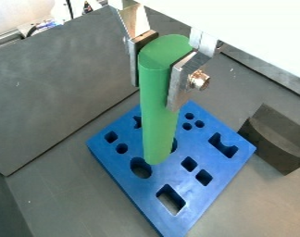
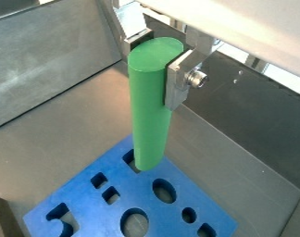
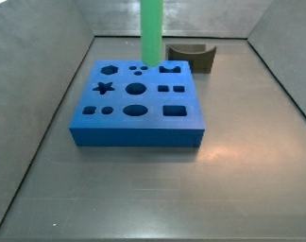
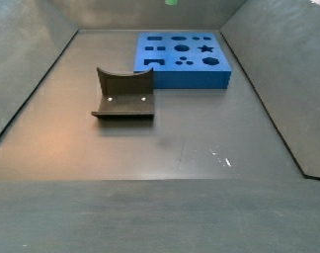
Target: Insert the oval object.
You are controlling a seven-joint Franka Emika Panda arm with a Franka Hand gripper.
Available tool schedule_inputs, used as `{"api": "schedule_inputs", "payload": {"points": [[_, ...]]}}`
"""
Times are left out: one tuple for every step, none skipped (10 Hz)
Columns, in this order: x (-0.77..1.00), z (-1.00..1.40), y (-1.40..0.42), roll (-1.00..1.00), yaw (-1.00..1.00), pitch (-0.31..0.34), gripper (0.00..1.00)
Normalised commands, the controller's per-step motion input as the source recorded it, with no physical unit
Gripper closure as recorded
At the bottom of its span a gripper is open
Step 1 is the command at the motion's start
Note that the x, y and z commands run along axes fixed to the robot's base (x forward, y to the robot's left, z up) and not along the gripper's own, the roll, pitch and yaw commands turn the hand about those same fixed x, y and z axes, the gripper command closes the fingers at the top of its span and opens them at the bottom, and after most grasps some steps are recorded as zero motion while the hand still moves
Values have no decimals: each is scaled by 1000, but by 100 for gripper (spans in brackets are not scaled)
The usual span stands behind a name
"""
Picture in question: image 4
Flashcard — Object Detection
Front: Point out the green object at top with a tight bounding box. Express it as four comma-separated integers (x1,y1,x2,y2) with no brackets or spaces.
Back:
164,0,176,5

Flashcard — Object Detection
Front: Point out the blue shape sorter block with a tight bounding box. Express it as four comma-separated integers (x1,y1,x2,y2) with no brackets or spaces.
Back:
133,32,231,89

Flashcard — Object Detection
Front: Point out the black curved holder bracket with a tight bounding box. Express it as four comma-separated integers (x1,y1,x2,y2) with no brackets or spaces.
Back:
91,68,155,119

